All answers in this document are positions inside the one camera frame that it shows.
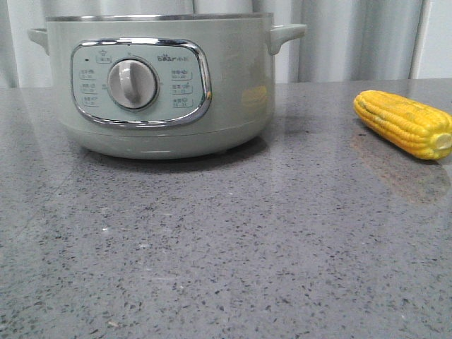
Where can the yellow corn cob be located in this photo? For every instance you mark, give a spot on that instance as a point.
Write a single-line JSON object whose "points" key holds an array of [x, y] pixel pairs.
{"points": [[418, 129]]}

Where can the light green electric cooking pot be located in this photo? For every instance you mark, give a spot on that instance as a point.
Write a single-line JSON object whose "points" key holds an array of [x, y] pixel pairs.
{"points": [[164, 87]]}

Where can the white pleated curtain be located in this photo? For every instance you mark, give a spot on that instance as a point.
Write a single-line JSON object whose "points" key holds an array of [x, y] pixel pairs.
{"points": [[346, 40]]}

